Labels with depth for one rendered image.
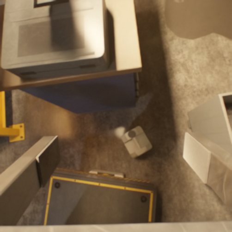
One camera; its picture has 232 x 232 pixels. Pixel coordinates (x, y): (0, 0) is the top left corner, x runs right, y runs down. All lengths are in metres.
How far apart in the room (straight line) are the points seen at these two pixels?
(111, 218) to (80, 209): 0.20
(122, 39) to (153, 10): 1.33
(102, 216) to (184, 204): 0.64
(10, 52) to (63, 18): 0.15
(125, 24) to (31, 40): 0.25
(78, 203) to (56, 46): 0.95
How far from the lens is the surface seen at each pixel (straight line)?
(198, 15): 1.81
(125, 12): 0.53
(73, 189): 1.15
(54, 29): 0.46
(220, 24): 1.81
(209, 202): 1.51
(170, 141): 1.37
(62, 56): 0.41
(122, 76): 0.63
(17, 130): 1.70
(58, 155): 0.16
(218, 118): 0.93
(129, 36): 0.48
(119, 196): 1.08
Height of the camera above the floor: 1.34
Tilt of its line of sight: 78 degrees down
